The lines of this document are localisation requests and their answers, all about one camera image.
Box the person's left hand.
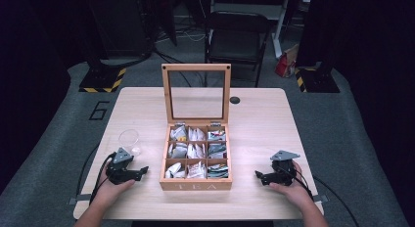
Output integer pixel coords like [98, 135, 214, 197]
[93, 169, 136, 208]

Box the right hand-held gripper black cable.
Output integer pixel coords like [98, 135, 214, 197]
[277, 165, 360, 227]

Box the white floor cable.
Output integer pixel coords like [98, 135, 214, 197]
[156, 26, 208, 44]

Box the clear glass cup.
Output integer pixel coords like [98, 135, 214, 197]
[117, 128, 142, 158]

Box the hand-held gripper black cable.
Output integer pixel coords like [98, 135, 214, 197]
[277, 165, 360, 227]
[88, 151, 117, 205]

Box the wooden tea box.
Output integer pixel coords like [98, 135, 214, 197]
[159, 63, 234, 192]

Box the red and brown bag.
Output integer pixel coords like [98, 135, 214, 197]
[274, 43, 300, 79]

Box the dark cabinet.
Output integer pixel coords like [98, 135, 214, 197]
[85, 0, 156, 60]

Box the black folding chair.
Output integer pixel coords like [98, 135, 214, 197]
[204, 11, 272, 88]

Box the left hand-held gripper black cable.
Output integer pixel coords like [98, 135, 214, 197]
[88, 151, 117, 205]

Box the striped black stand base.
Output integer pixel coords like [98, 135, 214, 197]
[294, 66, 341, 94]
[78, 64, 127, 94]

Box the group of tea bags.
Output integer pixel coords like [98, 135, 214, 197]
[164, 124, 230, 180]

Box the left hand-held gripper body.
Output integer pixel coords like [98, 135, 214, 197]
[105, 147, 135, 186]

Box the person's right hand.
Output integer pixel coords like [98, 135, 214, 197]
[268, 159, 315, 209]

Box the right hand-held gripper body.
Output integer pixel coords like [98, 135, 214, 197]
[269, 150, 301, 188]

